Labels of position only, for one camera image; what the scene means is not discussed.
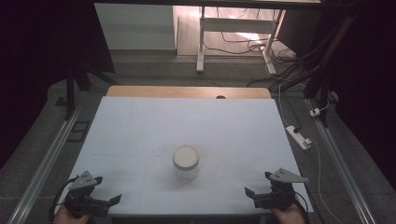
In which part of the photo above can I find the white power cable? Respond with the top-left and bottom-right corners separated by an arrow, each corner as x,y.
309,137 -> 336,224

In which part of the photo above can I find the dark curtain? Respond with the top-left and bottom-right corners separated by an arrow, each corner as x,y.
306,0 -> 396,190
0,0 -> 116,171

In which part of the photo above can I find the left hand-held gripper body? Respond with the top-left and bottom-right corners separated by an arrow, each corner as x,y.
64,170 -> 110,217

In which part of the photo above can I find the white desk frame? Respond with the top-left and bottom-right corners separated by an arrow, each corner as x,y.
195,6 -> 286,76

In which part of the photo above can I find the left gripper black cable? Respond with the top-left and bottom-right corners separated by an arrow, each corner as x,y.
48,175 -> 79,223

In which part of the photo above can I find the white wall panel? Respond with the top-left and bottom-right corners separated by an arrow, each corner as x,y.
94,3 -> 177,51

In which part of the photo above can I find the person's left hand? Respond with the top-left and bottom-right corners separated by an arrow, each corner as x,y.
52,203 -> 92,224

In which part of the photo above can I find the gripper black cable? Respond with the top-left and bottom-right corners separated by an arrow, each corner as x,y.
48,175 -> 79,223
291,189 -> 310,217

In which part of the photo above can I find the person's right hand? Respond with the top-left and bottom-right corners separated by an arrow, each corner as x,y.
270,203 -> 306,224

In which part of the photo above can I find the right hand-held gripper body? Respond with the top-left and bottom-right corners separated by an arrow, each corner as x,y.
253,168 -> 310,211

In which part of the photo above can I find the black rectangular floor frame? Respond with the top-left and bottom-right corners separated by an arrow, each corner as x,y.
66,120 -> 92,144

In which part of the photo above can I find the clear glass jar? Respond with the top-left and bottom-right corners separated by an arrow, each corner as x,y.
172,145 -> 201,183

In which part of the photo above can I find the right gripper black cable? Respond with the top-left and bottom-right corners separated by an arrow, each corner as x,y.
291,189 -> 310,217

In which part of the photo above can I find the black stand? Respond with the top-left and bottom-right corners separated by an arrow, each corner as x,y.
64,60 -> 120,121
303,69 -> 332,129

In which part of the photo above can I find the white power strip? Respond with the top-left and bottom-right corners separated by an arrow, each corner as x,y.
285,125 -> 313,151

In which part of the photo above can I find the cream round jar lid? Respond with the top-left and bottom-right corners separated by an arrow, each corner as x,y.
172,145 -> 201,171

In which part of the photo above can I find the tangle of floor cables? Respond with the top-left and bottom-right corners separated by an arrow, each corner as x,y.
204,7 -> 359,92

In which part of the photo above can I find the white board sheet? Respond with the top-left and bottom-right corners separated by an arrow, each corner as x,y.
53,95 -> 314,217

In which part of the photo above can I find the metal floor rail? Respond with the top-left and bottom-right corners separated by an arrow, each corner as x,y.
305,98 -> 377,224
7,105 -> 84,224

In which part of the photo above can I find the wooden table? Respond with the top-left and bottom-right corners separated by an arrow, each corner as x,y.
106,85 -> 273,100

